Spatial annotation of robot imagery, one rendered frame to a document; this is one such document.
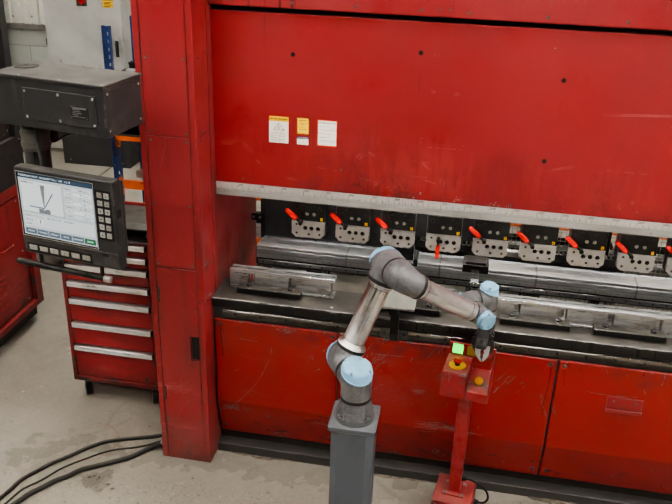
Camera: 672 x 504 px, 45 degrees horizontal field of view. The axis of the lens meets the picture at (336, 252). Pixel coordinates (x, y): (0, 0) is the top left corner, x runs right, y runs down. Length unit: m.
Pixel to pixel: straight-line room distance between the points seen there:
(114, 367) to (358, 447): 1.82
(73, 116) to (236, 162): 0.80
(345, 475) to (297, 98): 1.53
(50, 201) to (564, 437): 2.43
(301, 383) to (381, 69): 1.51
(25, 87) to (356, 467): 1.87
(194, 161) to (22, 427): 1.87
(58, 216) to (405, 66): 1.48
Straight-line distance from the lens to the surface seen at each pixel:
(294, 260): 3.97
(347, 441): 3.09
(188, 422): 4.04
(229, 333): 3.80
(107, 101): 3.02
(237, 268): 3.78
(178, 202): 3.49
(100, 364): 4.53
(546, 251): 3.52
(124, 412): 4.55
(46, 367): 5.04
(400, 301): 3.45
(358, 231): 3.53
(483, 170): 3.39
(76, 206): 3.19
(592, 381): 3.71
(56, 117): 3.15
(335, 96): 3.37
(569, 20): 3.25
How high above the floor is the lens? 2.60
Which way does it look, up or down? 24 degrees down
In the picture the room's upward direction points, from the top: 2 degrees clockwise
